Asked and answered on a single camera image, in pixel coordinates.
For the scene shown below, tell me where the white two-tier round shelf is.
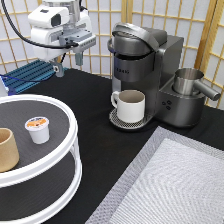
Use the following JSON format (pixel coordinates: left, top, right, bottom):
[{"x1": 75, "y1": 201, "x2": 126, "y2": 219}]
[{"x1": 0, "y1": 94, "x2": 82, "y2": 224}]

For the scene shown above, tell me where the steel milk frother cup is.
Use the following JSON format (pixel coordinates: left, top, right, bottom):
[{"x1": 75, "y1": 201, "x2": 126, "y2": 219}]
[{"x1": 173, "y1": 68, "x2": 221, "y2": 101}]

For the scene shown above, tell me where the white ceramic mug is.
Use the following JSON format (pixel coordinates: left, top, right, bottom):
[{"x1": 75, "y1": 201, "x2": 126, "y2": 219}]
[{"x1": 111, "y1": 90, "x2": 145, "y2": 123}]

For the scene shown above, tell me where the tan wooden cup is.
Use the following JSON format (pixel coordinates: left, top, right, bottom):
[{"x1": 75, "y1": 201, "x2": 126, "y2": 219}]
[{"x1": 0, "y1": 128, "x2": 19, "y2": 172}]

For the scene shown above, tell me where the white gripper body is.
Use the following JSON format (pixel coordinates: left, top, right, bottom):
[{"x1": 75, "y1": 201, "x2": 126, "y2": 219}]
[{"x1": 28, "y1": 3, "x2": 92, "y2": 61}]

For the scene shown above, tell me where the white coffee pod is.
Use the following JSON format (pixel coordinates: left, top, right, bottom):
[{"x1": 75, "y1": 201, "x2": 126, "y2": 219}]
[{"x1": 25, "y1": 116, "x2": 50, "y2": 144}]

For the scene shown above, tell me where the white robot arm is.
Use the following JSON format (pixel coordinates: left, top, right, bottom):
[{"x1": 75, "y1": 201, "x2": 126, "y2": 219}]
[{"x1": 28, "y1": 0, "x2": 96, "y2": 77}]

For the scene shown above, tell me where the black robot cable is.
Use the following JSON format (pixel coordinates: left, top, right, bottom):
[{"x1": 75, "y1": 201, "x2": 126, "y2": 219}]
[{"x1": 0, "y1": 0, "x2": 79, "y2": 51}]

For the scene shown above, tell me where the grey Keurig coffee machine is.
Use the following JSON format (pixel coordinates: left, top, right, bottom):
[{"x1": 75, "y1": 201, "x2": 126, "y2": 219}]
[{"x1": 107, "y1": 22, "x2": 205, "y2": 131}]

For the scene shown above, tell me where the grey woven placemat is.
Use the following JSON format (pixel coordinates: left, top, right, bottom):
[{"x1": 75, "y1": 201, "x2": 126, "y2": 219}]
[{"x1": 85, "y1": 127, "x2": 224, "y2": 224}]

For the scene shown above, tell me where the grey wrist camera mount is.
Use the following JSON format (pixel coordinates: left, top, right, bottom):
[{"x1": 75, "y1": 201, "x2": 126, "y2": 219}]
[{"x1": 59, "y1": 28, "x2": 96, "y2": 53}]

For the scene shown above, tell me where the wooden shoji folding screen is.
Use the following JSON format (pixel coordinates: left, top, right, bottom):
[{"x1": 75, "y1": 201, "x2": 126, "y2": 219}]
[{"x1": 0, "y1": 0, "x2": 224, "y2": 110}]

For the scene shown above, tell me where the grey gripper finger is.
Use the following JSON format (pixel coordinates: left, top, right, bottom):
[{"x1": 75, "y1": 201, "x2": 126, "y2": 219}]
[
  {"x1": 74, "y1": 51, "x2": 83, "y2": 66},
  {"x1": 51, "y1": 61, "x2": 64, "y2": 78}
]

